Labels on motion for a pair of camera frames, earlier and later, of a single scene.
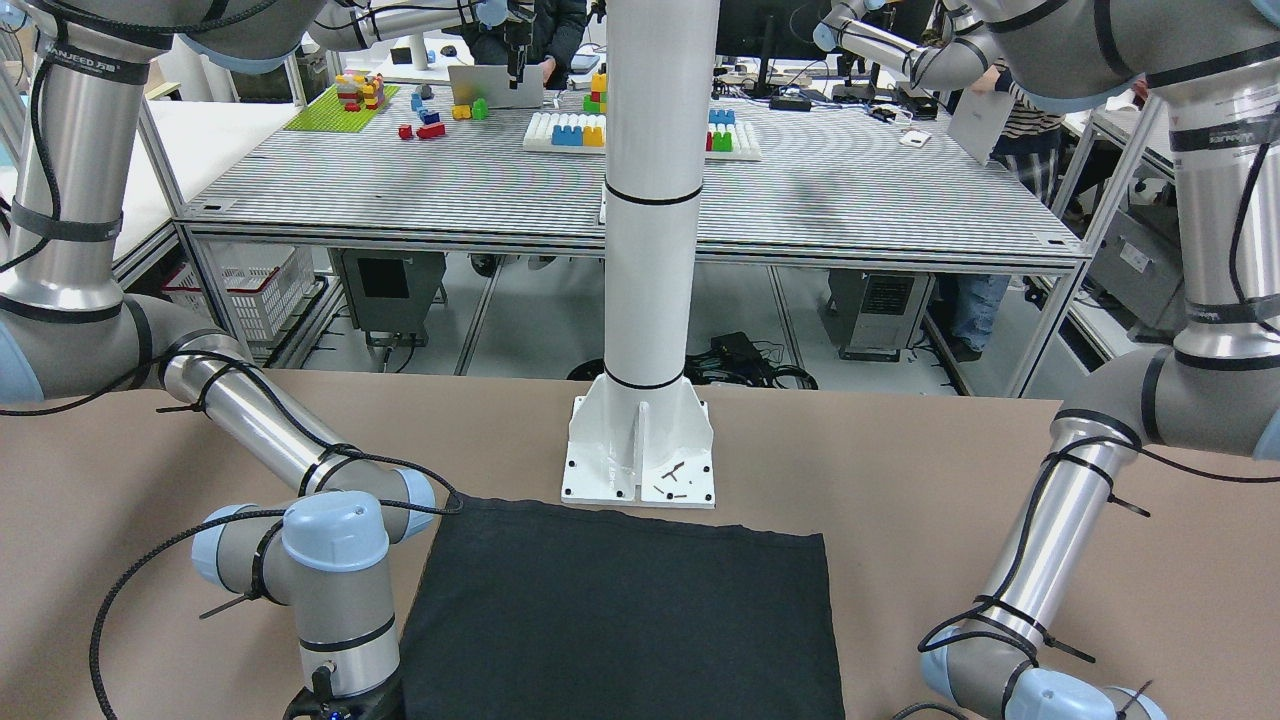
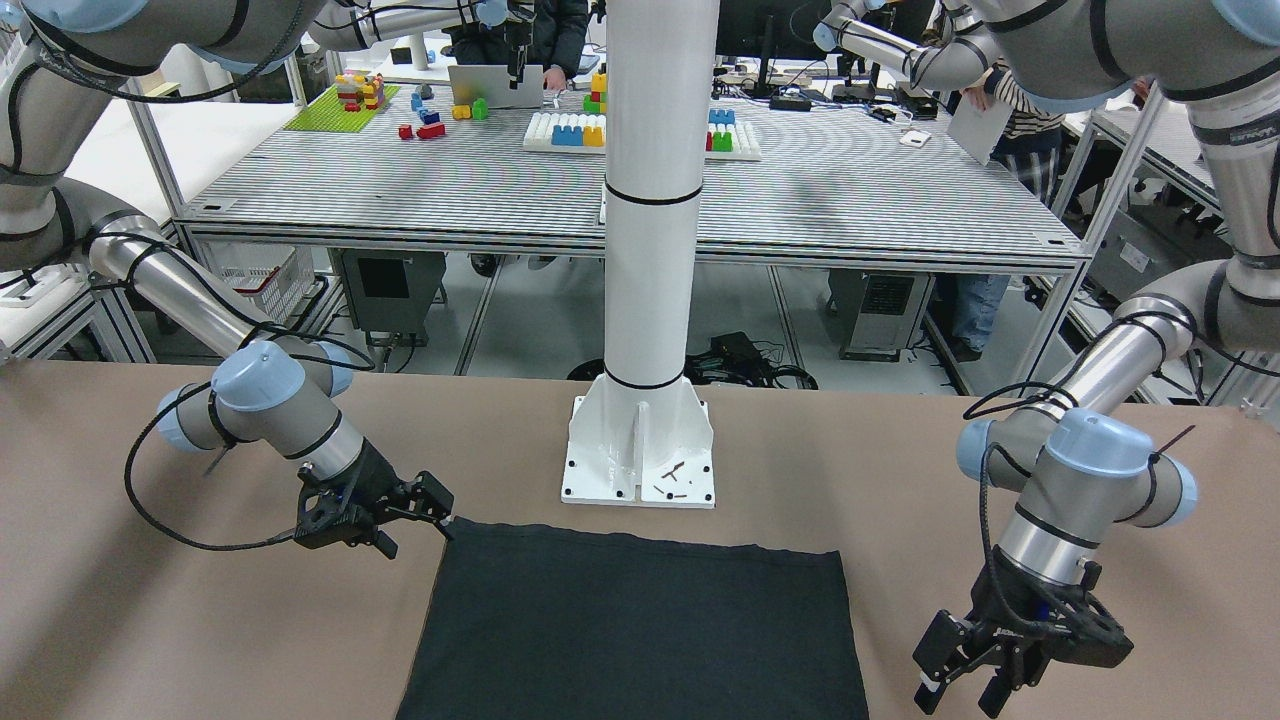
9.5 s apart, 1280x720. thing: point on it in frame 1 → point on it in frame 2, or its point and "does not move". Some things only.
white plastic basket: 264,281 does not move
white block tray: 732,136 does not move
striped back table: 917,176 does not move
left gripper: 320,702 → 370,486
